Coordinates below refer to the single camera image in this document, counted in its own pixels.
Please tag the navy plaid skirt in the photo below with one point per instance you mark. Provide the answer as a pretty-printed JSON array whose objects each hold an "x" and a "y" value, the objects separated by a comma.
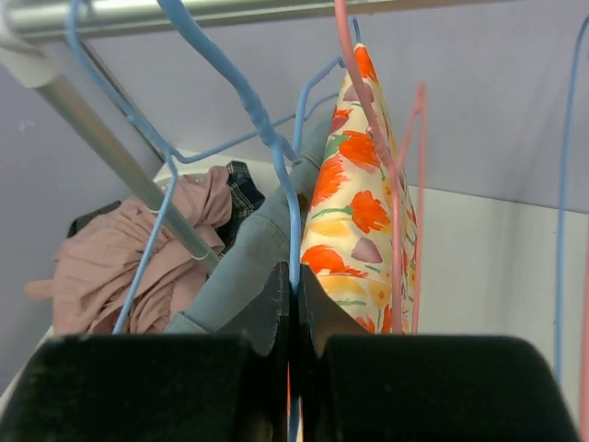
[{"x": 246, "y": 199}]

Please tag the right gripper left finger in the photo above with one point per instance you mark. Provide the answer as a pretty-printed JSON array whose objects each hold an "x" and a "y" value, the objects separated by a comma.
[{"x": 264, "y": 321}]

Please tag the light blue denim skirt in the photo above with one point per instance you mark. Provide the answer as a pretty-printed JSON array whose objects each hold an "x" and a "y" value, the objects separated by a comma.
[{"x": 263, "y": 240}]

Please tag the pink wire hanger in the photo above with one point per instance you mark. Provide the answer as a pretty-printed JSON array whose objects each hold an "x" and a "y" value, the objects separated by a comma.
[
  {"x": 583, "y": 399},
  {"x": 394, "y": 165}
]

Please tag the pink pleated skirt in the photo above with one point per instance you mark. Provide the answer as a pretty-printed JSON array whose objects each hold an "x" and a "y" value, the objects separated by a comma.
[{"x": 95, "y": 267}]

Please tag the white perforated plastic basket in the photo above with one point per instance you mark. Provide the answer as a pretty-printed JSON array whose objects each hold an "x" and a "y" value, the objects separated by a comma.
[{"x": 164, "y": 182}]

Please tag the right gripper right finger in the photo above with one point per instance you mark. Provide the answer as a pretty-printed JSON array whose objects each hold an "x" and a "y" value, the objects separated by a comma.
[{"x": 320, "y": 317}]

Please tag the dark grey dotted skirt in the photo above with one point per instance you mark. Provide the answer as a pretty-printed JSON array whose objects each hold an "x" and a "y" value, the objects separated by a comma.
[{"x": 83, "y": 220}]

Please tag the orange floral skirt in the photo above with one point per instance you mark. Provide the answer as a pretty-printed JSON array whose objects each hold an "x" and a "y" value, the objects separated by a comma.
[{"x": 347, "y": 241}]

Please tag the white and silver clothes rack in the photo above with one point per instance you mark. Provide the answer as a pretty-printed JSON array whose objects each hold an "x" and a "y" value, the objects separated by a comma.
[{"x": 27, "y": 24}]

